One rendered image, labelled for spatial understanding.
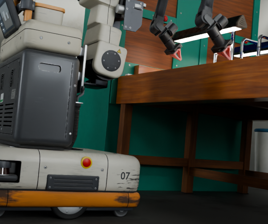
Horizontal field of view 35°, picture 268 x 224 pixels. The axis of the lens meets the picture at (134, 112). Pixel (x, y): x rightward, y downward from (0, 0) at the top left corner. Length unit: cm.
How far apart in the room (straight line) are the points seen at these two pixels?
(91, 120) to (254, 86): 147
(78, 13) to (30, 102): 303
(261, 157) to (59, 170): 301
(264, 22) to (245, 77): 375
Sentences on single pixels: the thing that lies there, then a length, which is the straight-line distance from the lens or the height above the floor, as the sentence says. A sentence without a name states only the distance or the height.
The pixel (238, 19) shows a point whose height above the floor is 108.
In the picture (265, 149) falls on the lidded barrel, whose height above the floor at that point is 37.
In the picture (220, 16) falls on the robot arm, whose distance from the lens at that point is 225.
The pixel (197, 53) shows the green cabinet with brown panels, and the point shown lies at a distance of 335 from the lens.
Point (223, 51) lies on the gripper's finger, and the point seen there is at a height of 83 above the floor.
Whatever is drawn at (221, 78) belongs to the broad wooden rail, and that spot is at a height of 68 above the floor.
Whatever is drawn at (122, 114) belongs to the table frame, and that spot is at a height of 51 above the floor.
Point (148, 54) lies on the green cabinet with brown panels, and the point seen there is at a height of 96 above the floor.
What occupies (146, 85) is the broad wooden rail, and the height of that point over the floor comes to 69.
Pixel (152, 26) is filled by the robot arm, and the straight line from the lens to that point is 254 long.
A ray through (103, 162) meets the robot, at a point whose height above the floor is 25.
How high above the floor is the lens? 36
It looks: 4 degrees up
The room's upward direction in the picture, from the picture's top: 5 degrees clockwise
